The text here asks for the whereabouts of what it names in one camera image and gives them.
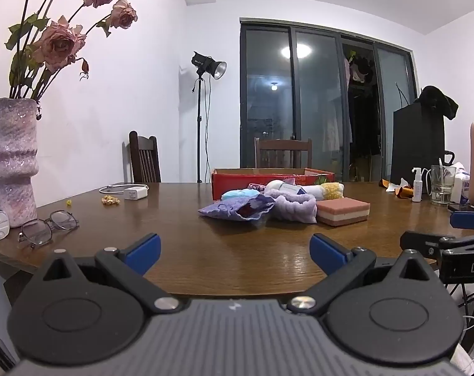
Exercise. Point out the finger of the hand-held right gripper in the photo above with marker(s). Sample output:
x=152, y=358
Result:
x=421, y=242
x=470, y=219

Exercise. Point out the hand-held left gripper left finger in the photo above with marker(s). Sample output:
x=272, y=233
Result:
x=143, y=252

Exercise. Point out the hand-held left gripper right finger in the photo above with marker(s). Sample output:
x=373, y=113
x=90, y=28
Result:
x=329, y=252

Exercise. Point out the pink striped sponge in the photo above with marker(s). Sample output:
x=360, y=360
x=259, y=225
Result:
x=342, y=211

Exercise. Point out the lavender fluffy headband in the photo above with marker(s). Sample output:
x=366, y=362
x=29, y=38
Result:
x=295, y=207

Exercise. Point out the yellow loofah sponge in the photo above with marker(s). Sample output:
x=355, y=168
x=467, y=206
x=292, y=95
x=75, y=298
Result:
x=333, y=191

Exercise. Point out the purple knitted pouch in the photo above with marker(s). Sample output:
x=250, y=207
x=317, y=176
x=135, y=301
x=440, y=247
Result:
x=225, y=207

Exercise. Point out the blue plush toy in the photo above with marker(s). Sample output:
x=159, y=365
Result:
x=239, y=194

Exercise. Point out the red cardboard box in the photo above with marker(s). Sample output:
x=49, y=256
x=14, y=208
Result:
x=233, y=182

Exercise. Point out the black smartphone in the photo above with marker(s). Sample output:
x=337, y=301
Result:
x=458, y=207

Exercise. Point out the white tissue pack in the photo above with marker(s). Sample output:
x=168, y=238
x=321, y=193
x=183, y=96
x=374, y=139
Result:
x=464, y=188

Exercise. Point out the clear glass cup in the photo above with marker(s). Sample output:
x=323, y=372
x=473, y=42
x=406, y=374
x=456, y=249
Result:
x=442, y=188

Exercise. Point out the orange wrapper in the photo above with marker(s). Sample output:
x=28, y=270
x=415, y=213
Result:
x=403, y=191

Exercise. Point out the white spray bottle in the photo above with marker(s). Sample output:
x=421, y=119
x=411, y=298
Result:
x=417, y=188

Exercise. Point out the black paper bag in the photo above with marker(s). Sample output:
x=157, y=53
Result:
x=417, y=145

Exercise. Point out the dark wooden chair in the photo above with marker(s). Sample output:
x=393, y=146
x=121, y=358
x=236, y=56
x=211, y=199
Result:
x=145, y=160
x=282, y=152

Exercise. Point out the eyeglasses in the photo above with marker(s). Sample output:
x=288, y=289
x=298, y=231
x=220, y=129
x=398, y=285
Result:
x=35, y=233

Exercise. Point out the black coat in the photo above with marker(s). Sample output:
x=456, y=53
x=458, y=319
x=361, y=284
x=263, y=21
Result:
x=436, y=100

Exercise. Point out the black framed sliding glass door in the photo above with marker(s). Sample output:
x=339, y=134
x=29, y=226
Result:
x=268, y=105

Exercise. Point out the pink speckled ceramic vase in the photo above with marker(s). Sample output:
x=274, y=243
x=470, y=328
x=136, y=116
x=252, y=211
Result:
x=10, y=156

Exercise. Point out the hanging clothes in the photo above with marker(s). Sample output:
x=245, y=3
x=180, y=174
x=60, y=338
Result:
x=358, y=72

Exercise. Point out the studio light on stand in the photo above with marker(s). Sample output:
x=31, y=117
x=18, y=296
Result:
x=207, y=64

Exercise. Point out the dried pink rose bouquet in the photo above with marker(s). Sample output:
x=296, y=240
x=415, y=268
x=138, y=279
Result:
x=59, y=43

